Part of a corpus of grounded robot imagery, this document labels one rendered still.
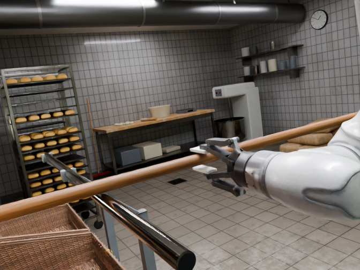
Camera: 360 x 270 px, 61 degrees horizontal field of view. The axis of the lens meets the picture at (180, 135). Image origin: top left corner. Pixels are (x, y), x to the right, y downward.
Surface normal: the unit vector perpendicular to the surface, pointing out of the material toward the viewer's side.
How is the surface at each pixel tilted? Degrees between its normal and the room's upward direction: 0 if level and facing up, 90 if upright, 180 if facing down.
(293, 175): 62
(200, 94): 90
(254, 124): 90
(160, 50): 90
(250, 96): 90
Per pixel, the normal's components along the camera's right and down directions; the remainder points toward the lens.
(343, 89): -0.84, 0.20
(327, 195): -0.73, 0.15
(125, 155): 0.51, 0.05
